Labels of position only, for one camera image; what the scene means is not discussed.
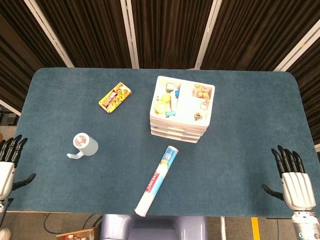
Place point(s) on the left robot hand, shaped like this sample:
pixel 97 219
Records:
pixel 6 175

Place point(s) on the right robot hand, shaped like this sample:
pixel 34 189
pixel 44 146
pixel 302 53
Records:
pixel 298 191

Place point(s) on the clear plastic drawer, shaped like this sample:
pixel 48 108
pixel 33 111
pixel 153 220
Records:
pixel 172 126

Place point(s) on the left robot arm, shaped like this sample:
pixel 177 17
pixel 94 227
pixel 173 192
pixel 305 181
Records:
pixel 2 206

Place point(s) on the grey purple robot base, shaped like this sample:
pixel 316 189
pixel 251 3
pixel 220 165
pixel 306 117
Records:
pixel 152 227

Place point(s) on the white plastic drawer organizer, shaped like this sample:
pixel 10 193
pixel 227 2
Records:
pixel 186 106

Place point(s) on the dark equipment rack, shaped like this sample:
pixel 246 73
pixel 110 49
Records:
pixel 8 118

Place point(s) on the yellow floor tape strip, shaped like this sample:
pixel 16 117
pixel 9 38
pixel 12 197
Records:
pixel 255 228

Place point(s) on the red white round lid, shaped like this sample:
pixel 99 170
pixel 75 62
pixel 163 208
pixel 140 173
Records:
pixel 80 140

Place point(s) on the white floor tape strip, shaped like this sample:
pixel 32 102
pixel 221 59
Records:
pixel 223 228

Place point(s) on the blue table mat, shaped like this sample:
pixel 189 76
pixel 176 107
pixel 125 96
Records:
pixel 225 150

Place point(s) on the pale blue mug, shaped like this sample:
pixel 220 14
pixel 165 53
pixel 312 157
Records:
pixel 91 147

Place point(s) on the brown cardboard box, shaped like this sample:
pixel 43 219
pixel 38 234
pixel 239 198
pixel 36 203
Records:
pixel 80 235

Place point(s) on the black pleated curtain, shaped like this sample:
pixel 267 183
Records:
pixel 17 50
pixel 170 30
pixel 310 87
pixel 257 30
pixel 87 30

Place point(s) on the small brown bits cluster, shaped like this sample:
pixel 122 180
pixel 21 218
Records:
pixel 198 116

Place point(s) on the yellow snack box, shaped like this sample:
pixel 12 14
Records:
pixel 115 98

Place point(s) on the tan round balls cluster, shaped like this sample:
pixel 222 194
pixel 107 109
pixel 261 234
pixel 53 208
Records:
pixel 201 92

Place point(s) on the white blue bag roll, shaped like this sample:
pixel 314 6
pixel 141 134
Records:
pixel 156 181

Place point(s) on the teal binder clip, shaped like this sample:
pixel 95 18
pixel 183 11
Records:
pixel 170 114

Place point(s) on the small blue item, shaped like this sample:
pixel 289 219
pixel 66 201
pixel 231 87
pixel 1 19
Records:
pixel 177 94

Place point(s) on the large yellow round disc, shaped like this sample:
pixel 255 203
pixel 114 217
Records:
pixel 160 107

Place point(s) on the small yellow round disc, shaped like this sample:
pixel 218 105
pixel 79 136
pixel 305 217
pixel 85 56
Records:
pixel 165 98

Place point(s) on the grey green small box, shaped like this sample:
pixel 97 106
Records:
pixel 170 87

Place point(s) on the white frame post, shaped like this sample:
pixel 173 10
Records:
pixel 10 107
pixel 130 35
pixel 48 32
pixel 208 35
pixel 297 48

